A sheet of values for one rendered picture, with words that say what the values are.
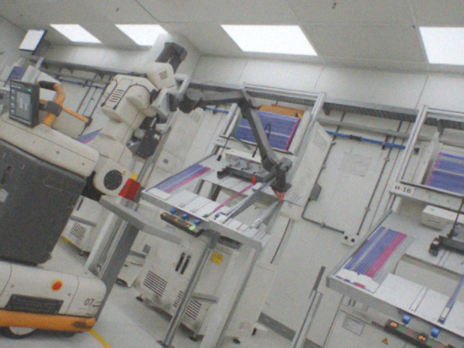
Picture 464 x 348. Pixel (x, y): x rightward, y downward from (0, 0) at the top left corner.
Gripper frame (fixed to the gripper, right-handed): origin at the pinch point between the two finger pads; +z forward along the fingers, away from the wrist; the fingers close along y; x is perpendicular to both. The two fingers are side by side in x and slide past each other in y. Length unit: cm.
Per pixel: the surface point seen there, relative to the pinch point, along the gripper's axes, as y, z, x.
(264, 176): 35, 17, -35
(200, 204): 56, 22, 7
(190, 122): 170, 38, -105
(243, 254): 11.3, 29.9, 21.5
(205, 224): 39.4, 21.4, 20.7
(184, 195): 74, 24, 3
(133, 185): 132, 39, 2
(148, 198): 94, 26, 17
